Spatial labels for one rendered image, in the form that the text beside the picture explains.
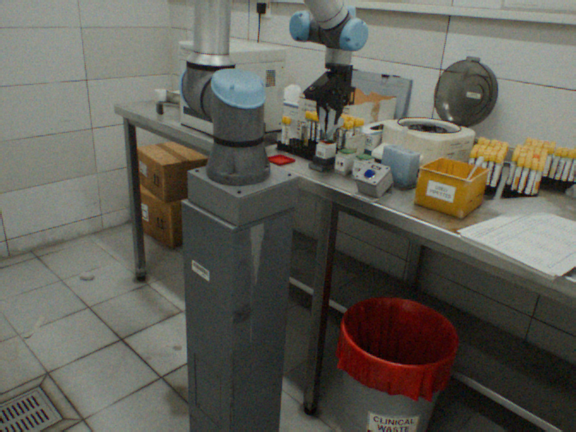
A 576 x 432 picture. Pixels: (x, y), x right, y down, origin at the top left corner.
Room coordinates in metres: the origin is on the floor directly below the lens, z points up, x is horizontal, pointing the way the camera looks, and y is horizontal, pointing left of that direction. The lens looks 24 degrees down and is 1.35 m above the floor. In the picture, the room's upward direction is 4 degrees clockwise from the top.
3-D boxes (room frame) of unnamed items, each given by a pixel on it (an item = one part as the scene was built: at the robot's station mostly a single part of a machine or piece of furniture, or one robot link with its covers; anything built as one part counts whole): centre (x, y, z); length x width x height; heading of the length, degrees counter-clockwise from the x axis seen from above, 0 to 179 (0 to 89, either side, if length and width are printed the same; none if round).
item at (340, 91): (1.45, -0.12, 1.12); 0.09 x 0.08 x 0.12; 137
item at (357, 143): (1.62, -0.13, 0.91); 0.20 x 0.10 x 0.07; 47
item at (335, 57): (1.44, -0.11, 1.20); 0.08 x 0.08 x 0.05
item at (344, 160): (1.39, -0.16, 0.91); 0.05 x 0.04 x 0.07; 137
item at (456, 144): (1.54, -0.42, 0.94); 0.30 x 0.24 x 0.12; 128
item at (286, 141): (1.57, -0.04, 0.93); 0.17 x 0.09 x 0.11; 47
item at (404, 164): (1.32, -0.30, 0.92); 0.10 x 0.07 x 0.10; 39
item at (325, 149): (1.43, -0.10, 0.92); 0.05 x 0.04 x 0.06; 137
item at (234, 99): (1.11, 0.13, 1.12); 0.13 x 0.12 x 0.14; 37
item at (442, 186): (1.19, -0.41, 0.93); 0.13 x 0.13 x 0.10; 51
